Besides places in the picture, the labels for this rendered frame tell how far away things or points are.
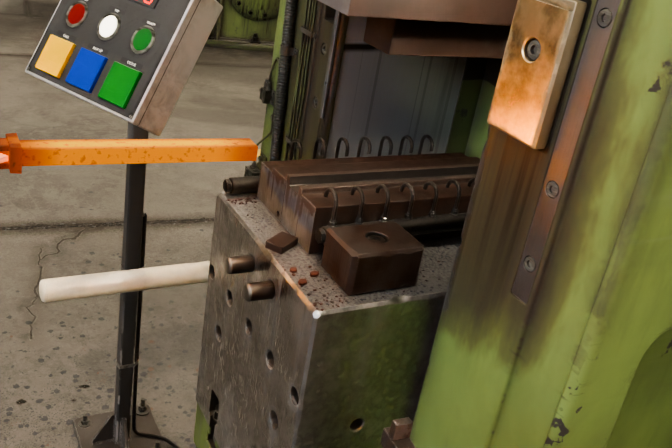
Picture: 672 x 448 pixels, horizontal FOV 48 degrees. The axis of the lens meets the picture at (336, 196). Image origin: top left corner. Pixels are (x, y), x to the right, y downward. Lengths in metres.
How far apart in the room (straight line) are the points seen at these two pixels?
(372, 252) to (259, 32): 5.10
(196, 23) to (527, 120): 0.76
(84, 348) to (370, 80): 1.40
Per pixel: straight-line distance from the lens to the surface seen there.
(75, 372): 2.35
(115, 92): 1.47
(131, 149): 1.01
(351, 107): 1.37
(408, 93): 1.43
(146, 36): 1.47
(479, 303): 1.02
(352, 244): 1.03
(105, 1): 1.59
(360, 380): 1.11
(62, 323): 2.54
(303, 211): 1.12
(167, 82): 1.45
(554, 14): 0.88
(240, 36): 6.04
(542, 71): 0.89
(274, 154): 1.50
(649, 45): 0.83
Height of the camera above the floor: 1.45
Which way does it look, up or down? 24 degrees down
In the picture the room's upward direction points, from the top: 10 degrees clockwise
